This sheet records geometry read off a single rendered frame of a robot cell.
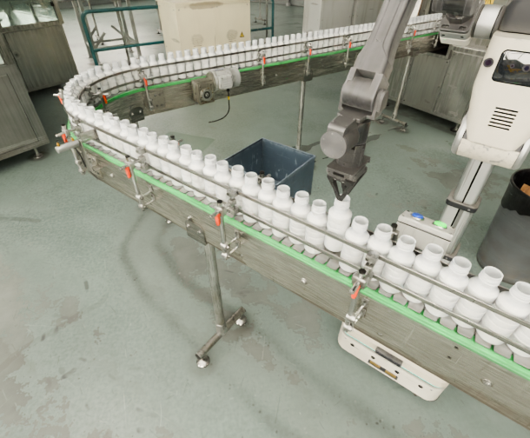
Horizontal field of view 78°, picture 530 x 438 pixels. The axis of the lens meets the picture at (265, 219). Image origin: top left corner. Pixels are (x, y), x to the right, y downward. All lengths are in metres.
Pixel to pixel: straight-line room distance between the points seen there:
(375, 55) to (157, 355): 1.73
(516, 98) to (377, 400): 1.39
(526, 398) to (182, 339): 1.54
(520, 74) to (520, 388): 0.82
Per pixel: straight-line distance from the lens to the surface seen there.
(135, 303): 2.23
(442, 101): 4.60
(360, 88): 0.70
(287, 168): 1.67
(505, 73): 1.24
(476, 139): 1.30
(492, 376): 0.98
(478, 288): 0.84
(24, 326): 2.43
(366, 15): 7.70
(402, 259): 0.83
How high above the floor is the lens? 1.68
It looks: 39 degrees down
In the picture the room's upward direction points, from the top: straight up
